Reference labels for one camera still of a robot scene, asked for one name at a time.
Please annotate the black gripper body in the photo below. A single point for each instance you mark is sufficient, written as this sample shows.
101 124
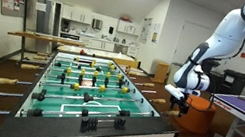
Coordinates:
180 100

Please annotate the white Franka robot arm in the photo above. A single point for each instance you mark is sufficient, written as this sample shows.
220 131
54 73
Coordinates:
229 36

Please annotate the orange round stool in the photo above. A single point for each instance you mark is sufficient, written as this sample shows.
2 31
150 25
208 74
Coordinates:
198 119

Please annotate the small wooden cabinet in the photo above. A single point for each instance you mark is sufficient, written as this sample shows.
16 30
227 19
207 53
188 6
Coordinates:
161 72

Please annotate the black waste bin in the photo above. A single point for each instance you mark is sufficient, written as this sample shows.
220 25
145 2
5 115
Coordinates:
233 83
215 82

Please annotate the yellow foosball player figure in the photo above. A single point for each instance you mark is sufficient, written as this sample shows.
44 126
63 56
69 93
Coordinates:
68 71
120 76
124 90
96 73
108 74
102 88
83 71
75 86

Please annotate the white door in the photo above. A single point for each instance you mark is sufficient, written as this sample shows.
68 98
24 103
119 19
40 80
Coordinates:
189 44

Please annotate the black score counter beads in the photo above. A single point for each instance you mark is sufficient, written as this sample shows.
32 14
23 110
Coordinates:
89 123

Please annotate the white upper kitchen cabinet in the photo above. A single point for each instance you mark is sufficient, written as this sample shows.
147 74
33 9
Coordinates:
129 28
77 14

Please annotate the white top wooden table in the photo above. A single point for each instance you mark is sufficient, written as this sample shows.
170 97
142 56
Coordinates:
98 54

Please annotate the wooden foosball table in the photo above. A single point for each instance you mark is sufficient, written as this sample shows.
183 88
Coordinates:
83 136

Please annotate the white kitchen counter cabinets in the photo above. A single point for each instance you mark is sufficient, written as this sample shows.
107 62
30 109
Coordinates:
99 43

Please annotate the black soap dispenser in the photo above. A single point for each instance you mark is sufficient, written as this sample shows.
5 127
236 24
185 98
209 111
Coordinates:
111 30

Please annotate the small red object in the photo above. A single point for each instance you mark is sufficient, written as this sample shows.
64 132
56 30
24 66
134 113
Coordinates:
82 52

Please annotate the steel paper towel dispenser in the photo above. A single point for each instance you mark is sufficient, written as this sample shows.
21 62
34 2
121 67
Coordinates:
97 24

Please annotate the black coffee machine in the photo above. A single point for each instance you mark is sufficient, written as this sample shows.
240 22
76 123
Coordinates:
65 25

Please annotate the long wooden high table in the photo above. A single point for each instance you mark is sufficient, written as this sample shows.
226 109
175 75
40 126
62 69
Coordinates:
46 38

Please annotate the stainless steel refrigerator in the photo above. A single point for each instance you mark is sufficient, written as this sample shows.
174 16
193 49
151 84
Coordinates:
39 23

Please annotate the light grey wrist camera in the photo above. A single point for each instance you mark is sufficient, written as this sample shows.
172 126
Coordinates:
174 91

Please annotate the wall poster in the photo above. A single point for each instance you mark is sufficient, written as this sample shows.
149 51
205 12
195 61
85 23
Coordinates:
154 37
146 30

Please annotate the red wall sign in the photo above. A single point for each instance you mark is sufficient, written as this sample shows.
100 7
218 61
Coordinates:
244 55

